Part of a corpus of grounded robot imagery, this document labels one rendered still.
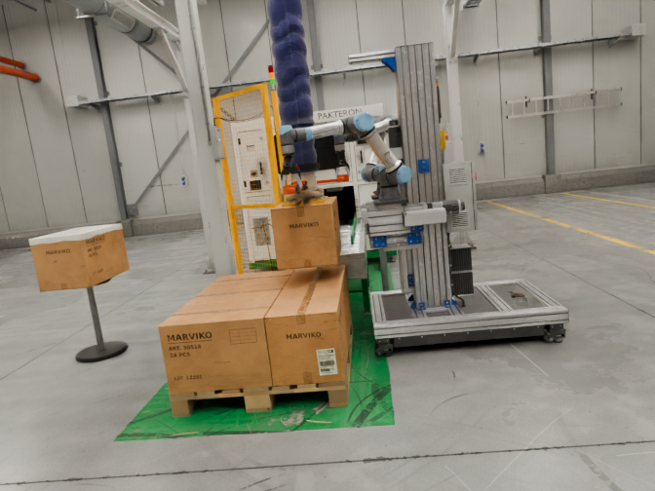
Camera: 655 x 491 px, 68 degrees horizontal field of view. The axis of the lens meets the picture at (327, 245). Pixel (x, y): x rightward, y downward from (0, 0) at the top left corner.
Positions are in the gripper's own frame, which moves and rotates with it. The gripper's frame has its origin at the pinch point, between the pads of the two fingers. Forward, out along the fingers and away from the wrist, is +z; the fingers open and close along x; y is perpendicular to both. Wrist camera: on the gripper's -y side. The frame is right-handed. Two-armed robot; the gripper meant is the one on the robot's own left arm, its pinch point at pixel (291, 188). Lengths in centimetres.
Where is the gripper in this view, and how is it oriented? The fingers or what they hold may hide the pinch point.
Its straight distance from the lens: 281.3
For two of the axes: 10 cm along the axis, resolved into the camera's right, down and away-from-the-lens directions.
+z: 1.2, 9.8, 1.7
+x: -9.9, 1.0, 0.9
